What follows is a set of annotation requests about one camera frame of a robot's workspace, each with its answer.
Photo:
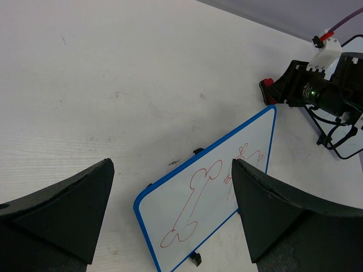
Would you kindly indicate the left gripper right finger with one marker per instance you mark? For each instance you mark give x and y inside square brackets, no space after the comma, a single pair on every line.
[287,229]

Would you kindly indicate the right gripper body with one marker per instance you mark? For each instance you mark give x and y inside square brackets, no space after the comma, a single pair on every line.
[299,86]

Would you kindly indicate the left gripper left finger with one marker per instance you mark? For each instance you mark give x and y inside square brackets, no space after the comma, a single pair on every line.
[57,228]

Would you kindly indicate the red whiteboard eraser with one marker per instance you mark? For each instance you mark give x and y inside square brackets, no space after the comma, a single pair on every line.
[264,85]

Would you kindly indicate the blue framed whiteboard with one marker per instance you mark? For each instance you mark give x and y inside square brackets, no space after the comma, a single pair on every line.
[181,210]

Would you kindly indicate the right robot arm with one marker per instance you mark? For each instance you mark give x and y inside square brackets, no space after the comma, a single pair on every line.
[340,96]

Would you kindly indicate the black framed whiteboard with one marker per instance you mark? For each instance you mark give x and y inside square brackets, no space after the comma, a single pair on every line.
[341,134]

